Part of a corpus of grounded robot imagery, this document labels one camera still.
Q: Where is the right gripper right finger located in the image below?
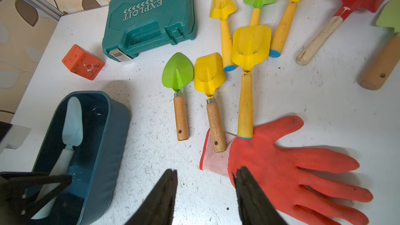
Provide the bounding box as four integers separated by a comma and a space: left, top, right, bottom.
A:
233, 167, 286, 225

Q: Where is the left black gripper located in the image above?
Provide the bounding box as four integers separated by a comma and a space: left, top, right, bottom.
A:
0, 121, 73, 225

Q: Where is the teal storage box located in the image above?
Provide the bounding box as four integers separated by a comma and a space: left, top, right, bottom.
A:
28, 91, 131, 225

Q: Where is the red cube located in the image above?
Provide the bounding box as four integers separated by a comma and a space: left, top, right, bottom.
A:
62, 44, 105, 81

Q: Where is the red work glove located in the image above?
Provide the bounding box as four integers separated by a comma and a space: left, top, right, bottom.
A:
200, 116, 373, 225

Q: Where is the red shovel wooden handle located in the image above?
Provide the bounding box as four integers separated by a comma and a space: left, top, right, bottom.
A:
296, 0, 385, 66

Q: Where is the green tool case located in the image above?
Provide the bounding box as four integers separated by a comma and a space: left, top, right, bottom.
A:
102, 0, 198, 62

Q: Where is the yellow shovel blue handle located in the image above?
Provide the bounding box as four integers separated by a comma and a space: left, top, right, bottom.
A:
209, 0, 238, 72

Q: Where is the light blue shovel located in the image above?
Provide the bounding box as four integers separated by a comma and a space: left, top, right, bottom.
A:
31, 97, 83, 220

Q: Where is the large yellow shovel yellow handle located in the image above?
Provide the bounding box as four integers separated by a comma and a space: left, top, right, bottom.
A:
231, 25, 272, 140

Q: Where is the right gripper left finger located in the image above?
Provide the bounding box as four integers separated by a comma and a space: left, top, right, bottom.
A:
126, 169, 178, 225

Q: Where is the green trowel wooden handle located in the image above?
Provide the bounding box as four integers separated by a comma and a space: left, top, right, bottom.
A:
358, 0, 400, 90

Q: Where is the green round shovel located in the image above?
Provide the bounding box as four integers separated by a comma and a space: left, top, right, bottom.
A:
161, 52, 194, 141

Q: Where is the yellow square shovel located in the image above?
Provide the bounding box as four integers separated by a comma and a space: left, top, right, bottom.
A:
194, 53, 227, 153

